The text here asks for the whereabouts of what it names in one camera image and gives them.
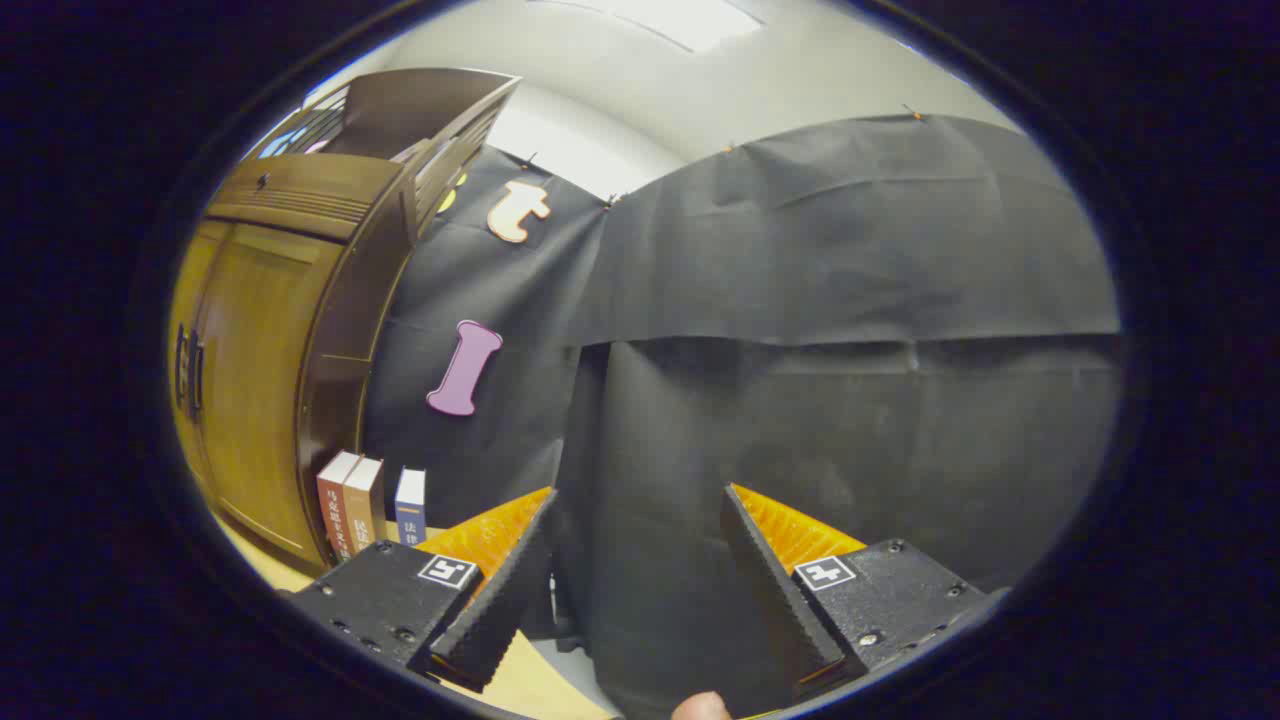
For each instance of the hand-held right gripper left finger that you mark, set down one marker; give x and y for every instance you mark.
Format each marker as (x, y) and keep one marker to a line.
(500, 610)

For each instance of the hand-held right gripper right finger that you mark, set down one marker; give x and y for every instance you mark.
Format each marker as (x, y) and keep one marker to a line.
(780, 610)

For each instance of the wooden double-door shoe cabinet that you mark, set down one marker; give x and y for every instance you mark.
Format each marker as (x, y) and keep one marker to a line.
(340, 300)

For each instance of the wooden cabinet drawer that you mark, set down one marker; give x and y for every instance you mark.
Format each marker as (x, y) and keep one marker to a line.
(300, 195)

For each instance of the blue book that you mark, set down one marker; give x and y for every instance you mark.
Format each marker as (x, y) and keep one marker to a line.
(410, 505)

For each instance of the brown book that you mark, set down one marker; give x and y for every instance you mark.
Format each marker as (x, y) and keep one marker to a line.
(365, 500)

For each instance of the red-brown book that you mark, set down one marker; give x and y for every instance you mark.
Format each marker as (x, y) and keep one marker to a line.
(335, 505)

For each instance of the black backdrop cloth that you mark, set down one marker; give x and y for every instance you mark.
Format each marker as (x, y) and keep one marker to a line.
(850, 250)

